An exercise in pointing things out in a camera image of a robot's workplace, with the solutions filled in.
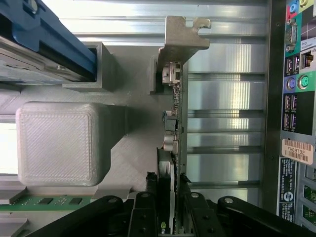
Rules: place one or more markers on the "open black PC case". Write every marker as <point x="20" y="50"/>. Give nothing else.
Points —
<point x="274" y="74"/>

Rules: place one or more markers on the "green RAM stick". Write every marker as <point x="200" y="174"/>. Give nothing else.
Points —
<point x="37" y="202"/>

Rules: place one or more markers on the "hard disk in blue caddy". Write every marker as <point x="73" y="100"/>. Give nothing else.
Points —
<point x="49" y="37"/>

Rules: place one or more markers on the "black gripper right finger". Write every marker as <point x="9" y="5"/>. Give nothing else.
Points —
<point x="205" y="219"/>

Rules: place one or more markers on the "grey printed parts rack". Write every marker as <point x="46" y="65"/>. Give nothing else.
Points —
<point x="61" y="143"/>

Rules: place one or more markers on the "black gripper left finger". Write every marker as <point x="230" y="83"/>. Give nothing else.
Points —
<point x="144" y="217"/>

